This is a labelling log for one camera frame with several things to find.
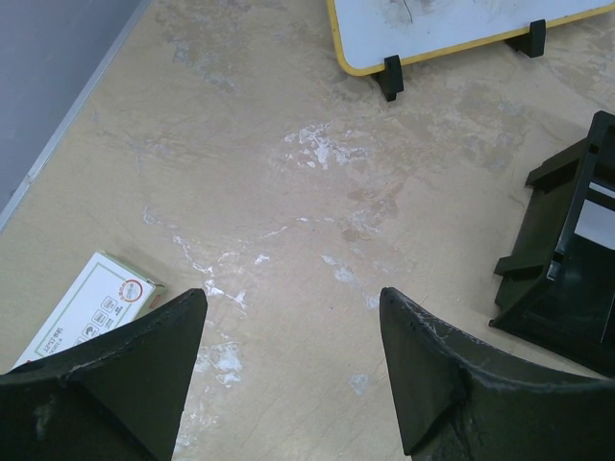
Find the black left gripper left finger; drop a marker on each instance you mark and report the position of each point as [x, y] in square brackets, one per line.
[119, 396]

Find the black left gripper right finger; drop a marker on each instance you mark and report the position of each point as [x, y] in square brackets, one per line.
[458, 398]

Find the black and white tray organizer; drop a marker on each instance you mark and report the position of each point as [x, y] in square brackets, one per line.
[557, 288]

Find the silver card in tray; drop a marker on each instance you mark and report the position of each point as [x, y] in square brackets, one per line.
[596, 219]

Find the small green white box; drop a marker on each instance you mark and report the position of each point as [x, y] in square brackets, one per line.
[107, 294]

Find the yellow-framed whiteboard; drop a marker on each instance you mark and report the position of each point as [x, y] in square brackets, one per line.
[367, 32]

